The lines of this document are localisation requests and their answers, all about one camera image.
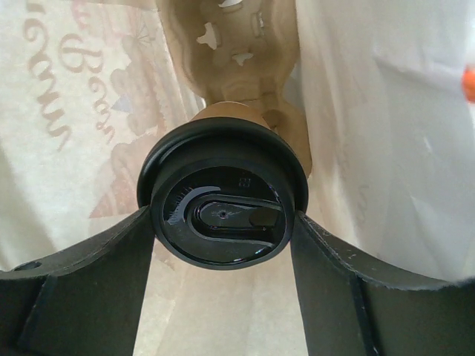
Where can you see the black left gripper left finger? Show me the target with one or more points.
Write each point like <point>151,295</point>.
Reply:
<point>84,300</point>

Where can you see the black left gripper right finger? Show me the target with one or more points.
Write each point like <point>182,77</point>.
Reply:
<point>355,304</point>

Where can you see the black coffee cup lid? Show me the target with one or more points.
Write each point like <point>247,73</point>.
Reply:
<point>223,193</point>

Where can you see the brown paper takeout bag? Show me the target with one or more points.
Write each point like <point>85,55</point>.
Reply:
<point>88,88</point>

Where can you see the paper coffee cup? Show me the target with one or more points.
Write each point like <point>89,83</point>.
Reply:
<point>235,110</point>

